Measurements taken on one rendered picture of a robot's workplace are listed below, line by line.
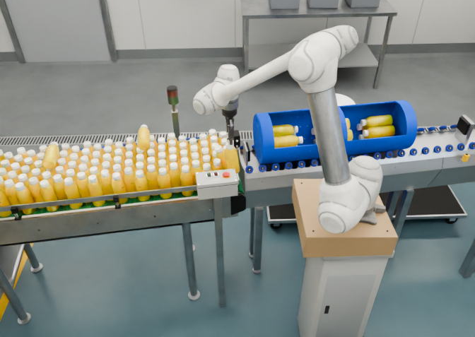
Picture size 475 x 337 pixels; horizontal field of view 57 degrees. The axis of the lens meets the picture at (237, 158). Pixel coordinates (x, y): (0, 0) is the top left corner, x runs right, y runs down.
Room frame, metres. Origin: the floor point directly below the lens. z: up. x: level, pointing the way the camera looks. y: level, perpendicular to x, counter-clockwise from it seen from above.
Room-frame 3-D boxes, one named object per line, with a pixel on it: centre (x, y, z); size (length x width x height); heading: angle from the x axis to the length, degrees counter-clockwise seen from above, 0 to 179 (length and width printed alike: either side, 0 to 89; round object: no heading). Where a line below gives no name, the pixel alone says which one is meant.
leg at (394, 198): (2.19, -1.08, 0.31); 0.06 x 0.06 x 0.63; 9
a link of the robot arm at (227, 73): (1.76, 0.05, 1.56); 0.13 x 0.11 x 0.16; 148
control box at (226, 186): (1.64, 0.11, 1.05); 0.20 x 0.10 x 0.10; 99
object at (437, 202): (2.52, -0.97, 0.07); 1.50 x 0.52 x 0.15; 92
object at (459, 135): (2.16, -1.37, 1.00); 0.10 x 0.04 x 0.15; 9
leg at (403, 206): (2.05, -1.10, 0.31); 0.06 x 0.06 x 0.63; 9
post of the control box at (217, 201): (1.64, 0.11, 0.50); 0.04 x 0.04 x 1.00; 9
